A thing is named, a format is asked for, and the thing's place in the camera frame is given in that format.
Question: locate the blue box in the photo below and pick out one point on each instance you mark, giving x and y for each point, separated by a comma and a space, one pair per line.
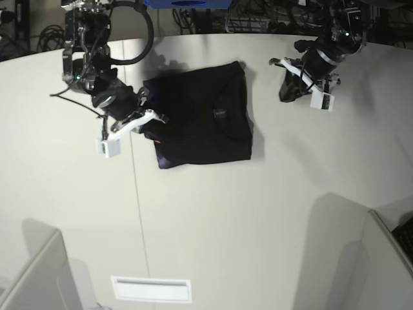
202, 4

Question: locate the white partition panel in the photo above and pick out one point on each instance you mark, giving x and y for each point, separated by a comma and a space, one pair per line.
45, 281
374, 273

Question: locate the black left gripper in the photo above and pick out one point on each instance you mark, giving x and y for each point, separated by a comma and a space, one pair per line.
317, 63

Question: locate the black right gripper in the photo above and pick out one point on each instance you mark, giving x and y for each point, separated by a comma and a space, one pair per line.
119, 101

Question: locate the white table cable slot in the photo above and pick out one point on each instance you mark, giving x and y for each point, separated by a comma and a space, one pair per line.
152, 290

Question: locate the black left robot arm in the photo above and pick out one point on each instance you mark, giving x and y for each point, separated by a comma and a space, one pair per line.
343, 33

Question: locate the white left partition panel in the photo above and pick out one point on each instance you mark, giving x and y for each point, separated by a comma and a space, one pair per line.
45, 281

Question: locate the black T-shirt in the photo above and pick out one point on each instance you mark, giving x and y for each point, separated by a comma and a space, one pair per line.
207, 116

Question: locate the black keyboard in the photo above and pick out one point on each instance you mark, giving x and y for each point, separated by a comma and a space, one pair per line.
404, 236

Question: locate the black power strip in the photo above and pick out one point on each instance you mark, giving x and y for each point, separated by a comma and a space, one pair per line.
294, 29

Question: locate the white right partition panel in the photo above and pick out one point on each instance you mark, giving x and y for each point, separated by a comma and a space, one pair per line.
374, 273

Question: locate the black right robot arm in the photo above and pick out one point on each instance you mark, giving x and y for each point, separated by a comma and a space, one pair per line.
89, 68

